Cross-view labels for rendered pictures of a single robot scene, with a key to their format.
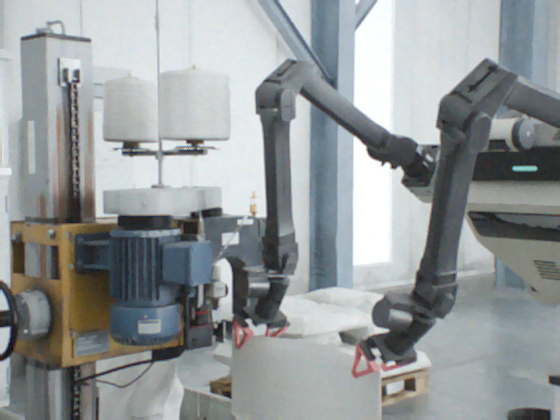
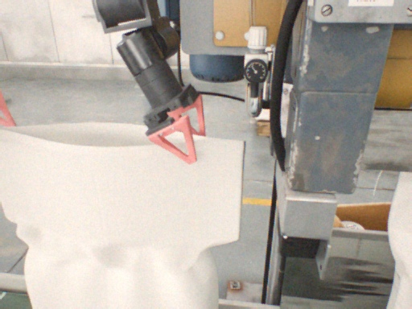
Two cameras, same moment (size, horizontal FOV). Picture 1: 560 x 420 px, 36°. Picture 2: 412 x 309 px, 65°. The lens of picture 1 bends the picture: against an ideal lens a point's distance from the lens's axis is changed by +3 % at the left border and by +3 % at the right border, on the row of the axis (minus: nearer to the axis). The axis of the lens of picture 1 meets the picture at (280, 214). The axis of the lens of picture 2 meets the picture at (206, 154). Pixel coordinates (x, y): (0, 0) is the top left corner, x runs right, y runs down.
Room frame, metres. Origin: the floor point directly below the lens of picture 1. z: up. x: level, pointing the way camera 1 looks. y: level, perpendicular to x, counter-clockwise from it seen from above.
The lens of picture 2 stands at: (2.48, -0.23, 1.25)
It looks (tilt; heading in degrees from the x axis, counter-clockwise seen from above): 25 degrees down; 142
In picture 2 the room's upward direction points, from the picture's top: straight up
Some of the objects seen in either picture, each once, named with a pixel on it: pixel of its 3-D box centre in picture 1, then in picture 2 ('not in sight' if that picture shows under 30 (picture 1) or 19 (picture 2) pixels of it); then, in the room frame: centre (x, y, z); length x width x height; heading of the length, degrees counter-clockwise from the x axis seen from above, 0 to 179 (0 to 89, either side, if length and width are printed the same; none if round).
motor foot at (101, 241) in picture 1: (109, 253); not in sight; (1.90, 0.38, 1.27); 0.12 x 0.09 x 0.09; 134
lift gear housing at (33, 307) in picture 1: (28, 314); not in sight; (1.92, 0.56, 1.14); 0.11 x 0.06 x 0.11; 44
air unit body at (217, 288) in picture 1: (215, 296); (257, 78); (2.12, 0.16, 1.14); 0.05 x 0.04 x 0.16; 134
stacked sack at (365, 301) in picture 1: (352, 303); not in sight; (5.68, -0.49, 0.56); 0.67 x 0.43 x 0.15; 44
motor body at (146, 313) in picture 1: (145, 284); (220, 24); (1.87, 0.30, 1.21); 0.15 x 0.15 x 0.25
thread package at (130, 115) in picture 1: (130, 111); not in sight; (2.16, 0.38, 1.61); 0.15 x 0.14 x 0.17; 44
